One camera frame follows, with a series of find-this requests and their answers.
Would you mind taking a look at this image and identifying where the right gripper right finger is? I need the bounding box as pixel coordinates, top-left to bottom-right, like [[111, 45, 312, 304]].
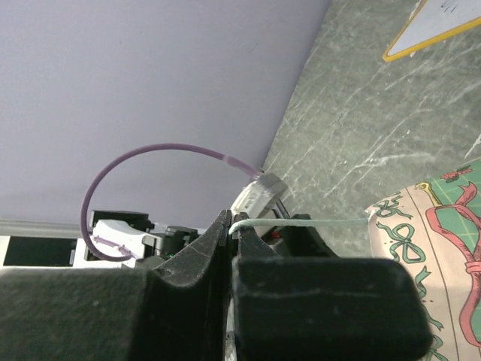
[[231, 219, 433, 360]]

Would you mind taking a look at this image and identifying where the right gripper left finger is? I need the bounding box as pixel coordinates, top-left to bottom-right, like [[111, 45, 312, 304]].
[[1, 211, 231, 360]]

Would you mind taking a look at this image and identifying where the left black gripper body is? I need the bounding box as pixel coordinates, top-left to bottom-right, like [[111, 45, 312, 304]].
[[259, 214, 334, 258]]

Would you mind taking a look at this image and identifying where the decorated paper gift bag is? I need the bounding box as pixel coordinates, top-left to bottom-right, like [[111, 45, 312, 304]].
[[358, 160, 480, 360]]

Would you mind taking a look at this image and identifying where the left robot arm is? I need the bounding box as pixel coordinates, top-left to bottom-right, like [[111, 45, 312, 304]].
[[1, 211, 334, 268]]

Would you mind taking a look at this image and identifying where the yellow framed whiteboard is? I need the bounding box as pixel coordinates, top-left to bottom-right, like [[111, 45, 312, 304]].
[[383, 0, 480, 62]]

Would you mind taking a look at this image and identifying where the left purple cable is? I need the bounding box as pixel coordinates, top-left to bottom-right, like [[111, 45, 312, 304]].
[[80, 141, 266, 262]]

